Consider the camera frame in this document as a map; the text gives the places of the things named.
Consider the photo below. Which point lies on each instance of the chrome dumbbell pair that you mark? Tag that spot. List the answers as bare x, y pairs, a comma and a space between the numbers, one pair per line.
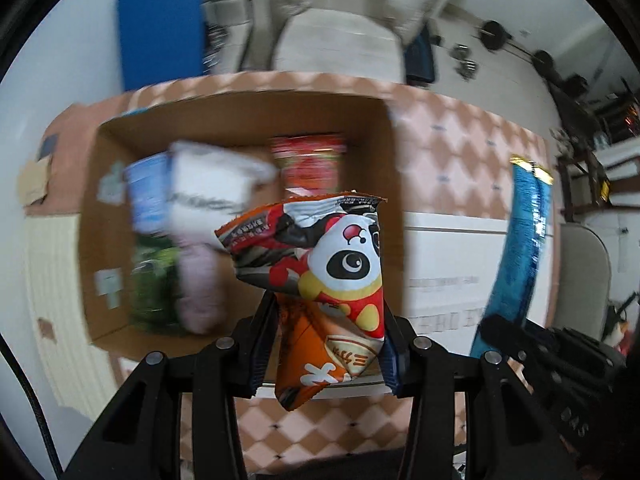
465, 66

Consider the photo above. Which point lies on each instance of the brown cardboard box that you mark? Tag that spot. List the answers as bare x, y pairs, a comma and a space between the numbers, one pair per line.
244, 122

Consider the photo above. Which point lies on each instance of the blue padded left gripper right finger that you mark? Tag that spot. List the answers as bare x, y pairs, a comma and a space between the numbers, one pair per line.
395, 355

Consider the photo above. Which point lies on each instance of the white goose plush toy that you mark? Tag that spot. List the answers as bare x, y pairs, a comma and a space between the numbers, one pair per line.
616, 335

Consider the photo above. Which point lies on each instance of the smartphone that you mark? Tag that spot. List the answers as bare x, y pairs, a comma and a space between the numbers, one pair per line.
47, 146

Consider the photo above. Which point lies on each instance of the beige folded cloth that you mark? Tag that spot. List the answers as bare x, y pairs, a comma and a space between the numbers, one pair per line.
32, 182

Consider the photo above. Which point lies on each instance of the light blue tissue pack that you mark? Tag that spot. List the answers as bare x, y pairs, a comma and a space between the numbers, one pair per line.
148, 186

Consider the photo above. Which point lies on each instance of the green snack packet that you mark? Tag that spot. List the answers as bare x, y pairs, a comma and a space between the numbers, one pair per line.
156, 285

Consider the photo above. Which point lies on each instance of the red snack packet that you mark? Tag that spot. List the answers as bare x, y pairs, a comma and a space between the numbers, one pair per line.
309, 165

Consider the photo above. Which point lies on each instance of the mauve socks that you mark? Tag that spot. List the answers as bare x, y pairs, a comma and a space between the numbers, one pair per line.
200, 306

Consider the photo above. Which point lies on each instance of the pink and striped blanket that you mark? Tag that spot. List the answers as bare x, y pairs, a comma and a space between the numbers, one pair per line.
81, 376

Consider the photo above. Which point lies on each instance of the white ONMAX pouch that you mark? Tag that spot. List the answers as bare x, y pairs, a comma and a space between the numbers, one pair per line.
209, 187

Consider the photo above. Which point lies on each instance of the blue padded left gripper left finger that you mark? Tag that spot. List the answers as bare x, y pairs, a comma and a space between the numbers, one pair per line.
263, 331

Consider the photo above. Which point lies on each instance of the dark wooden chair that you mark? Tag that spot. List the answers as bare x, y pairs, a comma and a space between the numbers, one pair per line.
584, 184

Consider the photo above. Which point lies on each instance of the orange panda snack packet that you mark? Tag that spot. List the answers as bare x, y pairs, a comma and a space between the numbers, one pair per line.
321, 257

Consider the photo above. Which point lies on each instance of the blue long snack packet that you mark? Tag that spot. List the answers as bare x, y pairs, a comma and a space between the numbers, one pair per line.
522, 251

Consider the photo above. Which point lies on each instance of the floor barbell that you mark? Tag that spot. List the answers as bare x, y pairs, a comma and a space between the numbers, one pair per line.
494, 37

